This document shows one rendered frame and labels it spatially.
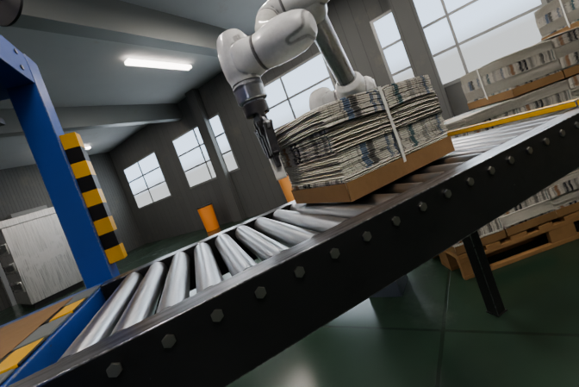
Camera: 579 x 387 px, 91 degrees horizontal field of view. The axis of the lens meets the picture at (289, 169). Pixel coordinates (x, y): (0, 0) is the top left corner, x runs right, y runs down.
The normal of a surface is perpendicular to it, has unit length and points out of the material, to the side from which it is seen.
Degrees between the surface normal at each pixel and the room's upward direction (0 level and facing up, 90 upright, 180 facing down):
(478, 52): 90
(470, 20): 90
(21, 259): 90
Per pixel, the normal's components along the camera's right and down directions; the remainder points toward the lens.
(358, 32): -0.51, 0.22
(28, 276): 0.76, -0.26
